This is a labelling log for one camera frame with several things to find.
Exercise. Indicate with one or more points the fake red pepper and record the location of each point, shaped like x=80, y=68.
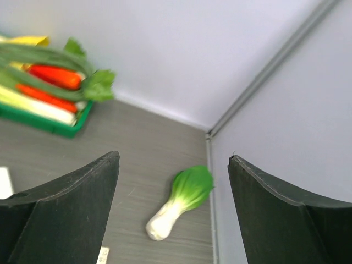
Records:
x=64, y=78

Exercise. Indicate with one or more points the green plastic tray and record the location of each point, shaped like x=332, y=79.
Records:
x=51, y=126

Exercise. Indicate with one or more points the fake yellow corn leaf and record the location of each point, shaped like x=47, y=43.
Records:
x=28, y=40

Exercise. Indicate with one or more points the white stapler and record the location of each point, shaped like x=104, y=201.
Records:
x=6, y=186

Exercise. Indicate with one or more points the fake bok choy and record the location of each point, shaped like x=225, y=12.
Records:
x=190, y=189

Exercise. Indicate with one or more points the fake green long beans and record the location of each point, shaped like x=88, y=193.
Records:
x=12, y=52

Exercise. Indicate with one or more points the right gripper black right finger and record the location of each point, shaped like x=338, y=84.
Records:
x=283, y=223

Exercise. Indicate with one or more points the fake leek white green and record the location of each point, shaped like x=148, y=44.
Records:
x=17, y=100

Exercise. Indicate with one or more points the fake green lettuce leaf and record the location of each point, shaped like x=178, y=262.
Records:
x=96, y=84

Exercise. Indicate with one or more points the fake small red chili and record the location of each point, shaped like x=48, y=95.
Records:
x=47, y=97

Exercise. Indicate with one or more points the small staple box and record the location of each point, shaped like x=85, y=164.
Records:
x=103, y=255

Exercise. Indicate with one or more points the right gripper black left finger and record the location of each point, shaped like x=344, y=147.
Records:
x=62, y=221

